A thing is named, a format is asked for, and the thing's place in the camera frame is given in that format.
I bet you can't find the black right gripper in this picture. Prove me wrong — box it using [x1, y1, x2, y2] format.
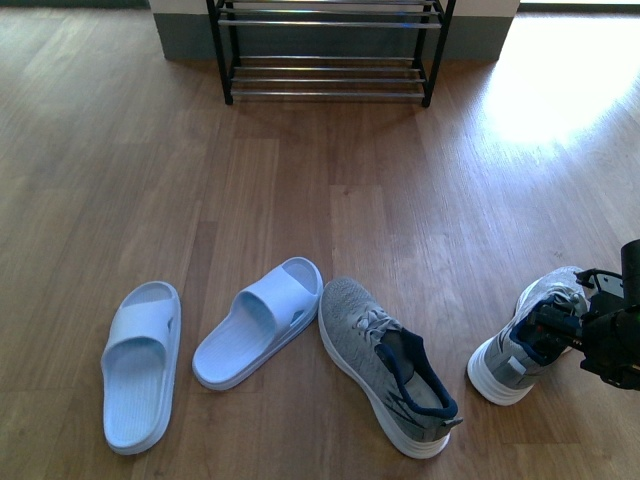
[529, 240, 639, 390]

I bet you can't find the grey knit sneaker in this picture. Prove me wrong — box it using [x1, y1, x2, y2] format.
[467, 266, 588, 406]
[318, 277, 462, 459]

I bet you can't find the black metal shoe rack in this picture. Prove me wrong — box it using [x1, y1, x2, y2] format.
[207, 1, 456, 107]

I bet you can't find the light blue right slipper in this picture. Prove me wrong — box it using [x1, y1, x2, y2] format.
[192, 257, 324, 391]

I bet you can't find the light blue slipper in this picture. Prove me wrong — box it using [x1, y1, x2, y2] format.
[192, 257, 324, 391]
[101, 281, 181, 455]

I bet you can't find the light blue left slipper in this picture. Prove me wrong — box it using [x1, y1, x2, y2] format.
[101, 281, 181, 455]

